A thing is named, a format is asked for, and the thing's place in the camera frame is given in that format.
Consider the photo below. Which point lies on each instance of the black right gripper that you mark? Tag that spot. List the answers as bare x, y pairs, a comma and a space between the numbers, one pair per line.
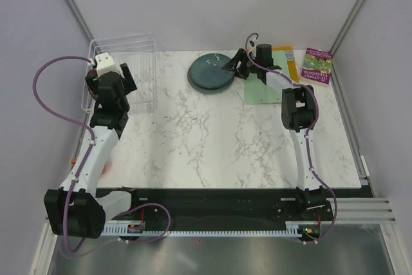
241, 56

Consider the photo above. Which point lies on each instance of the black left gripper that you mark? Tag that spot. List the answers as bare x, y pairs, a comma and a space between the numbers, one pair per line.
127, 83

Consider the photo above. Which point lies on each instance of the blue floral plate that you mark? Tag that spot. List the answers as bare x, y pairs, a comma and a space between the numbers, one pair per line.
210, 66

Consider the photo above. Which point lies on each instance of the grey plate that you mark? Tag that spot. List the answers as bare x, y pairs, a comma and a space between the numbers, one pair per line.
210, 86

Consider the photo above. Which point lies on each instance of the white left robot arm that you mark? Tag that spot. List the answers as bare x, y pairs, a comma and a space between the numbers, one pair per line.
73, 208

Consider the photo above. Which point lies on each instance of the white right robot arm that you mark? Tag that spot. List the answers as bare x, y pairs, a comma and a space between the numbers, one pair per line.
299, 115

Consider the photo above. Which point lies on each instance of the green folder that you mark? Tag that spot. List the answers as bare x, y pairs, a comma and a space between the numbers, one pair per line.
255, 92

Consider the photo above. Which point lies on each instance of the dark red patterned plate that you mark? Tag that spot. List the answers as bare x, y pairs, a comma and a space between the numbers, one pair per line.
91, 82

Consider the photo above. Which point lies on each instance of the orange folder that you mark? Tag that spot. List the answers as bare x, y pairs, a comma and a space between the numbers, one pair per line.
289, 62

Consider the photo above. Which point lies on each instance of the purple children's book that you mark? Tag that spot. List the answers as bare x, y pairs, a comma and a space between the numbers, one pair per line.
317, 66

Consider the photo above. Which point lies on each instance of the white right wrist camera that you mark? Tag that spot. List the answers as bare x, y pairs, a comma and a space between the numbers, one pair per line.
251, 46

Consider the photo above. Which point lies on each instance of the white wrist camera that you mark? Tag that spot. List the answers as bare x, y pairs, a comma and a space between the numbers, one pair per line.
103, 63
251, 46

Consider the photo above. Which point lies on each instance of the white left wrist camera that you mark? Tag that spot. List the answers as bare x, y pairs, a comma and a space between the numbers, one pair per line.
103, 63

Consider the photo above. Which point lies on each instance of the white wire dish rack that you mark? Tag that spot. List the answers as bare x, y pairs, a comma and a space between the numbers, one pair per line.
140, 52

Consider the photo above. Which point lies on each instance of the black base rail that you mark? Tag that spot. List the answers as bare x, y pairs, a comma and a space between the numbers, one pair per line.
221, 207

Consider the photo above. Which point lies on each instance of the white cable duct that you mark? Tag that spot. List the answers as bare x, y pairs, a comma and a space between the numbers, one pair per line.
135, 229

